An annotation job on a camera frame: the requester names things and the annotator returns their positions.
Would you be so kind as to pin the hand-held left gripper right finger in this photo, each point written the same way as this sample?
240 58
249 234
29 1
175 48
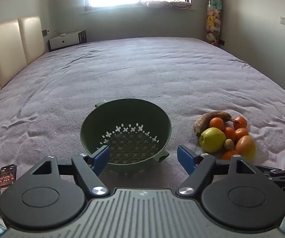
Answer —
185 157

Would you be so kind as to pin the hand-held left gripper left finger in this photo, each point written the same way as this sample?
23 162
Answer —
102 157

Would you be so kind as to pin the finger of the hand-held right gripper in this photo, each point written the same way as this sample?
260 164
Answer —
281 172

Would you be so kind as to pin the yellow green pear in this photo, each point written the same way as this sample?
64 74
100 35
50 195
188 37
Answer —
211 140

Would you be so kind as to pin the brown spotted banana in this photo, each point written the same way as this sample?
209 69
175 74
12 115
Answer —
204 122

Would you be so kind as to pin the large yellow orange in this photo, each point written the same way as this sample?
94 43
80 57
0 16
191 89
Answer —
245 147

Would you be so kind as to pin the small tan round fruit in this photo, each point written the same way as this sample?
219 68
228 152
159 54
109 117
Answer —
228 144

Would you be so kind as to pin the green colander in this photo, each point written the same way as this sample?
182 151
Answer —
132 114

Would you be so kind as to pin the black smartphone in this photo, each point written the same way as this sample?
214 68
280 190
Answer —
7 178

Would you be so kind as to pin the small black box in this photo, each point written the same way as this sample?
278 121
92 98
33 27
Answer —
221 43

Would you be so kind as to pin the white bedside device box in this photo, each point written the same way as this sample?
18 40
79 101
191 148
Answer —
63 41

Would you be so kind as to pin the clear tube of plush toys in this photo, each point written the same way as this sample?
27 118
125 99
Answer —
213 22

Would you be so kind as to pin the cream padded headboard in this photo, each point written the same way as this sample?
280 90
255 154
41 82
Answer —
8 49

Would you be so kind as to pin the wall switch panel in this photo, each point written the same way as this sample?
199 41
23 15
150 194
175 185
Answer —
46 32

